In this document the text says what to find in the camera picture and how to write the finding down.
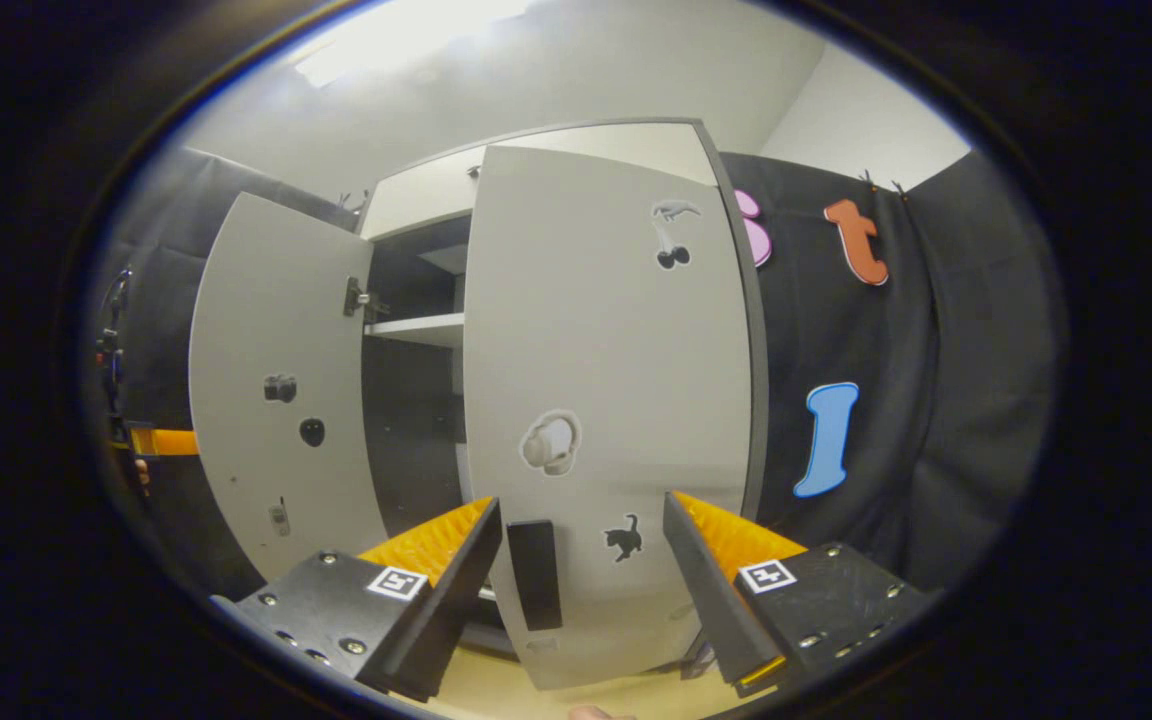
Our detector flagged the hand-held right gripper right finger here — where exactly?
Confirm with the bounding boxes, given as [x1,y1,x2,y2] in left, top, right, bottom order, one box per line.
[662,490,937,699]

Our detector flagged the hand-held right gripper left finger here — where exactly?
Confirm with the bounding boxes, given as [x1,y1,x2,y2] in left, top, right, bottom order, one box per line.
[211,495,504,703]

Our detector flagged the white door with camera sticker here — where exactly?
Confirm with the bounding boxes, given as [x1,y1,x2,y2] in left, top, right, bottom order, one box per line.
[188,192,389,583]

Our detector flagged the white and grey shoe cabinet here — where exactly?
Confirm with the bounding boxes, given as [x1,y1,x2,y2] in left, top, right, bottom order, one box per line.
[356,117,772,661]

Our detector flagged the white door with cherry sticker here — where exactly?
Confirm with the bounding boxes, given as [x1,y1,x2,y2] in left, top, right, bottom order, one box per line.
[463,145,755,691]

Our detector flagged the metal door hinge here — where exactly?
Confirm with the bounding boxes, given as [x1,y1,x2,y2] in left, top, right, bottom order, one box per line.
[343,276,387,323]

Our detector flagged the white cabinet shelf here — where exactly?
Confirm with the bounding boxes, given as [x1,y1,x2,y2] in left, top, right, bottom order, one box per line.
[364,312,465,349]

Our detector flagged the ceiling light panel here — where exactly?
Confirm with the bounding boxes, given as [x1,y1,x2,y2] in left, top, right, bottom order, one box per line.
[291,0,537,89]

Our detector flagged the black door handle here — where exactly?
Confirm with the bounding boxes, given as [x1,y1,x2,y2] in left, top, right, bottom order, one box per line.
[506,519,564,632]

